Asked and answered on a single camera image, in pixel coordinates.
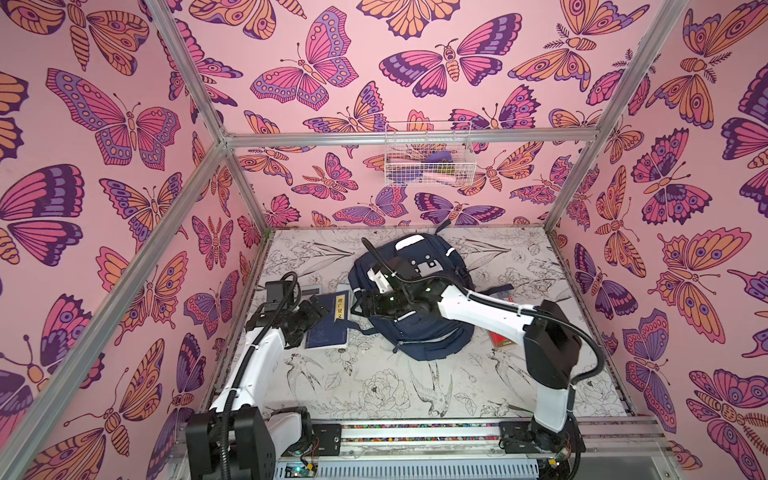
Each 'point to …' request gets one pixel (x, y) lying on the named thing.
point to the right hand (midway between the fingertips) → (358, 307)
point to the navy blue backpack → (430, 334)
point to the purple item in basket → (438, 157)
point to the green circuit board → (299, 470)
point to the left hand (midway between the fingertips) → (318, 313)
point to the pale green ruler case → (310, 291)
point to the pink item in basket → (449, 179)
